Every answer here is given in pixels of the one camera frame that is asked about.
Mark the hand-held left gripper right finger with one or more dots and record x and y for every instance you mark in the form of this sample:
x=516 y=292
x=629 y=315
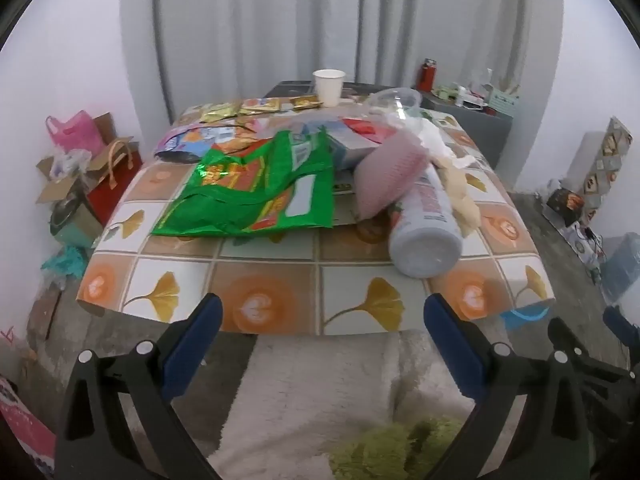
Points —
x=450 y=345

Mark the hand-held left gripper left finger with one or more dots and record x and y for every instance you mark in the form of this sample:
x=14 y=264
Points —
x=192 y=340

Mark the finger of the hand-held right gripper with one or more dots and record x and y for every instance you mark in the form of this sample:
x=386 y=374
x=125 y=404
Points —
x=600 y=365
x=622 y=325

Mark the blue plastic wastebasket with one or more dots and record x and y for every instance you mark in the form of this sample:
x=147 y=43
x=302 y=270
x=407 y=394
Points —
x=525 y=316

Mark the large green snack bag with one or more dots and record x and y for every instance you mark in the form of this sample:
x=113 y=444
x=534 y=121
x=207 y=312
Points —
x=240 y=195

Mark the pink purple snack bag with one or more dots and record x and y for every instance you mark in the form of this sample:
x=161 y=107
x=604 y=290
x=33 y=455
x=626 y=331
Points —
x=190 y=142

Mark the light blue cardboard box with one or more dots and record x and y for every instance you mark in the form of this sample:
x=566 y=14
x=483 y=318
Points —
x=350 y=152

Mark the blue water jug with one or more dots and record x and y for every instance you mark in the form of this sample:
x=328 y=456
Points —
x=622 y=267

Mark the white plastic bottle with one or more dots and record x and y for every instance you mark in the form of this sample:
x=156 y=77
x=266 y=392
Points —
x=425 y=240

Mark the green fluffy cloth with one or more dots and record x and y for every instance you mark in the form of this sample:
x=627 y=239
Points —
x=390 y=452

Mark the dark snack box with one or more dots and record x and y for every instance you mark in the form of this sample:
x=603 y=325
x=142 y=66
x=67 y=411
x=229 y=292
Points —
x=565 y=205

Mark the crumpled cream tissue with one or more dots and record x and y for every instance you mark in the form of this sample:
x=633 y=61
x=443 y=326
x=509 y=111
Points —
x=465 y=205

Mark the teal plastic bag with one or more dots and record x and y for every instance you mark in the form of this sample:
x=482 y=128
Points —
x=65 y=262

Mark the rolled patterned tablecloth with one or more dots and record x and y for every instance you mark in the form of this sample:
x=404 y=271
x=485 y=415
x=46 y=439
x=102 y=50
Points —
x=607 y=165

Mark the red gift bag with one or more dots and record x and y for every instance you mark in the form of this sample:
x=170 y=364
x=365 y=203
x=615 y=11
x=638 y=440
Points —
x=112 y=190

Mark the pink printed cloth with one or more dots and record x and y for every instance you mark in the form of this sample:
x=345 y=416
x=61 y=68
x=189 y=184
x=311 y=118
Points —
x=25 y=430

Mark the grey cabinet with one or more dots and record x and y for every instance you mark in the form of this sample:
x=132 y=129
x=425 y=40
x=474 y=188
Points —
x=470 y=145

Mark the crumpled white tissue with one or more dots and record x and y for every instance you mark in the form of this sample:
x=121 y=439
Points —
x=430 y=135

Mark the brown cardboard box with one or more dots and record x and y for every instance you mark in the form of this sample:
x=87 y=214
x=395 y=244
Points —
x=55 y=180

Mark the yellow green snack sachet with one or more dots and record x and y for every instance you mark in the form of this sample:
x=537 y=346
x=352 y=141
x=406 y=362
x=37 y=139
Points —
x=220 y=111

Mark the red packet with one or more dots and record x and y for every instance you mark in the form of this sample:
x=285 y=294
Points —
x=367 y=129

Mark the pink plastic bag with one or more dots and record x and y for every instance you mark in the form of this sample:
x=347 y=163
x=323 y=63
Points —
x=75 y=132

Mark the yellow bear snack sachet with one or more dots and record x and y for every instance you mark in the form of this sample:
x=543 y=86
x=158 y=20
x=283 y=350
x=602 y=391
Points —
x=260 y=105

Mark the green calendar box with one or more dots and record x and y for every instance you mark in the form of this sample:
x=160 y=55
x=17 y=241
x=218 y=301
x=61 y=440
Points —
x=504 y=102

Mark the clear plastic cup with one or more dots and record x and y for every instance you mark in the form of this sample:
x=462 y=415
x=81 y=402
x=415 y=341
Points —
x=395 y=102

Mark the small white bottle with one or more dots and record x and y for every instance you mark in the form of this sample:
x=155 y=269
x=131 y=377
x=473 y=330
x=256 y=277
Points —
x=462 y=95

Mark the gold snack sachet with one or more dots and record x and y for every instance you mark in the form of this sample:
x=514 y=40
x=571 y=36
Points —
x=306 y=102

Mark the red thermos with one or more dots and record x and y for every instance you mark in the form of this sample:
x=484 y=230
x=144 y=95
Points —
x=426 y=76

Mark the white paper cup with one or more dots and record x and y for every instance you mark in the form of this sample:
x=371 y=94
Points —
x=329 y=87

